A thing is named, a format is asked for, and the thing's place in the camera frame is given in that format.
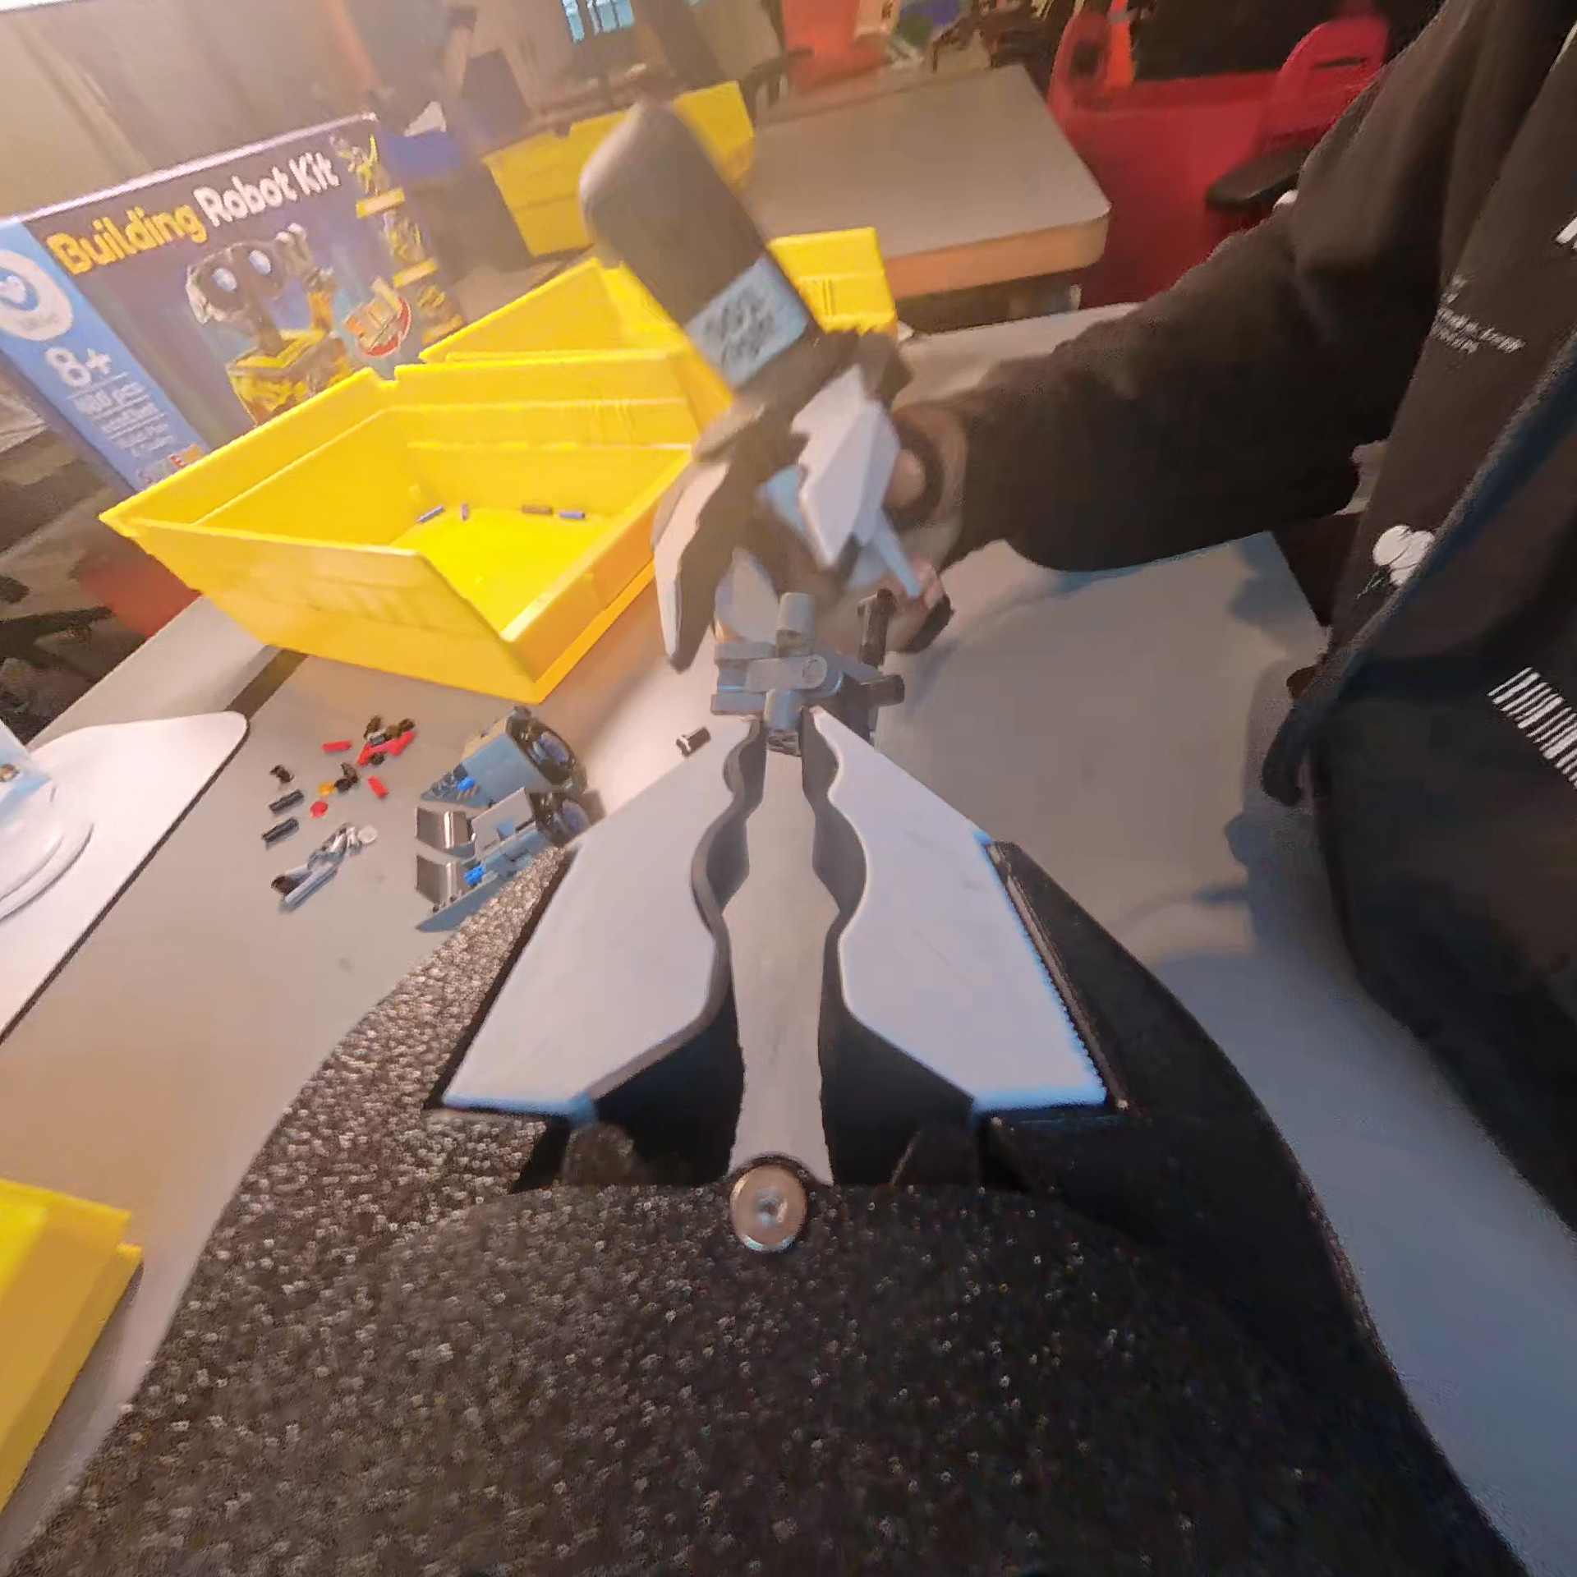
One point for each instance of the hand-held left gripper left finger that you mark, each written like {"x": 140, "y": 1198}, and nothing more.
{"x": 592, "y": 986}

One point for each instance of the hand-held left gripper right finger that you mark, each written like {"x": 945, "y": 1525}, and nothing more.
{"x": 962, "y": 973}

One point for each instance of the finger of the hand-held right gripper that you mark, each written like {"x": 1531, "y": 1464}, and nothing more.
{"x": 844, "y": 468}
{"x": 698, "y": 567}

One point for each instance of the black brick assembly coloured pins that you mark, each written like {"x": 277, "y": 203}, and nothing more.
{"x": 790, "y": 640}

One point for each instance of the small black brick connector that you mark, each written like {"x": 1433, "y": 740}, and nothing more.
{"x": 694, "y": 740}

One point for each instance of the small brick parts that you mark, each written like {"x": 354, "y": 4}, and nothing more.
{"x": 382, "y": 742}

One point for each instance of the grey desk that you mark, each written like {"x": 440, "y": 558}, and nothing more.
{"x": 1109, "y": 740}

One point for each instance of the person's right hand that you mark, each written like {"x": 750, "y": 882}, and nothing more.
{"x": 938, "y": 481}

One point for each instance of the grey twin engine brick model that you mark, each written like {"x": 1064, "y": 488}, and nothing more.
{"x": 493, "y": 800}

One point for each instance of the red chair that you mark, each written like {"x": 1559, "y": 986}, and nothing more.
{"x": 838, "y": 36}

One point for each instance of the wooden edged table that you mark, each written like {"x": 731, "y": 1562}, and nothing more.
{"x": 938, "y": 173}

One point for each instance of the large red armchair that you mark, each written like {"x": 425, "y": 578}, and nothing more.
{"x": 1171, "y": 148}

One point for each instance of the printed toy box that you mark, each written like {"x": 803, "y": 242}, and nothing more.
{"x": 185, "y": 308}

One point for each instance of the person's black hoodie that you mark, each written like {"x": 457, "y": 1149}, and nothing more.
{"x": 1479, "y": 616}

